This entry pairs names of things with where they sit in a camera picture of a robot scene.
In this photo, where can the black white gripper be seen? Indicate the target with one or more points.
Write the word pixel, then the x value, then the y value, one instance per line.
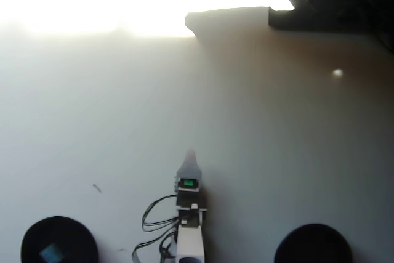
pixel 188 193

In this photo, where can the blue cube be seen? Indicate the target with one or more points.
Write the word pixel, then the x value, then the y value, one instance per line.
pixel 51 253

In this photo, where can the white Koch robot arm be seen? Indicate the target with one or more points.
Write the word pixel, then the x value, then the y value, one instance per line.
pixel 190 238

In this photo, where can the black round bowl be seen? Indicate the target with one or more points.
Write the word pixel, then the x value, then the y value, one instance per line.
pixel 77 241
pixel 312 244

